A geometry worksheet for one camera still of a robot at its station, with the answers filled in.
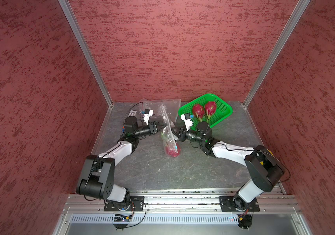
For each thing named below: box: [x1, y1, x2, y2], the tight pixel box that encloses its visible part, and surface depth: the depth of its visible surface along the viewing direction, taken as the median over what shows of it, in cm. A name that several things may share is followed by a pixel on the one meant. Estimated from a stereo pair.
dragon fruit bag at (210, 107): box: [204, 100, 217, 117], surface depth 112 cm
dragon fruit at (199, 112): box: [192, 103, 206, 122], surface depth 109 cm
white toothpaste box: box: [127, 110, 137, 118], surface depth 115 cm
